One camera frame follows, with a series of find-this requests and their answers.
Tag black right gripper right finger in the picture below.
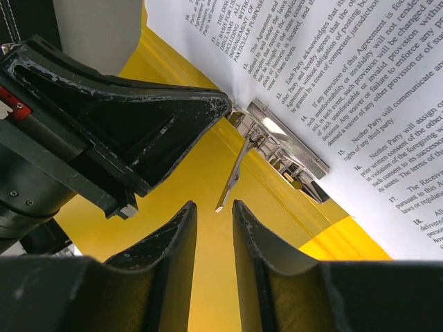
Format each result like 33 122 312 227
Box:
232 200 442 331

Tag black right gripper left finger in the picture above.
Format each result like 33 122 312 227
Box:
1 201 197 331

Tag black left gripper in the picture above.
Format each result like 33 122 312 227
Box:
1 36 231 242

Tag yellow plastic folder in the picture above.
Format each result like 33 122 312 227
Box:
53 6 394 332

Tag metal folder clip mechanism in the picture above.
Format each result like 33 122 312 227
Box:
215 99 330 212

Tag printed paper sheet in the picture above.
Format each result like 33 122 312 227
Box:
145 1 442 260

